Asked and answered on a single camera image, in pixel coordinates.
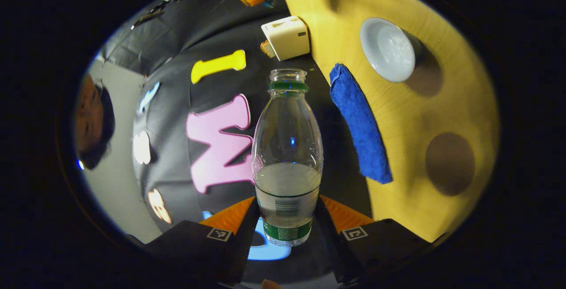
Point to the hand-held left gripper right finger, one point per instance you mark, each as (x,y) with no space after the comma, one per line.
(329,240)

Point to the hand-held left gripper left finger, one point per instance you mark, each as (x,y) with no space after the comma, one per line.
(241,240)

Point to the clear plastic water bottle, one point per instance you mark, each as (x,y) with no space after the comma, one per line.
(286,147)

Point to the round brown coaster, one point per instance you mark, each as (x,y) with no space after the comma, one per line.
(450,163)

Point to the silver white teacup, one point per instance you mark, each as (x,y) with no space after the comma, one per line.
(388,50)

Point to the black backdrop cloth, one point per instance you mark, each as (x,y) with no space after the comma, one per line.
(212,28)

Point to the white toaster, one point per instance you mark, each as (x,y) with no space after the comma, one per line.
(287,37)

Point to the toast bread slice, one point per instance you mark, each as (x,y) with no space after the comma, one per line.
(266,49)

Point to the blue towel cloth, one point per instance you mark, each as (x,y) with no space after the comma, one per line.
(360,125)

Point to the person's head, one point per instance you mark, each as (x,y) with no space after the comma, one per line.
(90,121)

